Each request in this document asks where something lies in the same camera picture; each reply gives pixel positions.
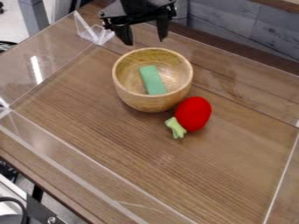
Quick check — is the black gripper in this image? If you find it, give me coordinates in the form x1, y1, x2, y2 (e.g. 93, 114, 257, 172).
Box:
97, 0, 176, 46

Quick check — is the green rectangular stick block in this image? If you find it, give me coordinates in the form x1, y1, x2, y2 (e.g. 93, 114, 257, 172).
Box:
138, 66, 166, 95

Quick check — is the brown wooden bowl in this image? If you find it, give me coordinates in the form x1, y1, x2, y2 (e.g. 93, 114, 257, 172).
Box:
112, 47, 193, 113

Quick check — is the red plush strawberry toy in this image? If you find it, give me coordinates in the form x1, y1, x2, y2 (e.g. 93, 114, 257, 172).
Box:
164, 96, 212, 139

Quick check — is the clear acrylic tray wall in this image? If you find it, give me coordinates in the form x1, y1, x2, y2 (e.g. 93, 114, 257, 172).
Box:
0, 12, 299, 224

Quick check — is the black cable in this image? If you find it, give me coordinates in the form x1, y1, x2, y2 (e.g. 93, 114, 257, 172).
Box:
0, 196, 29, 224

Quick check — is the black metal bracket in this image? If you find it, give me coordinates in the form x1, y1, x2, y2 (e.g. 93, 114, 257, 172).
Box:
25, 196, 66, 224

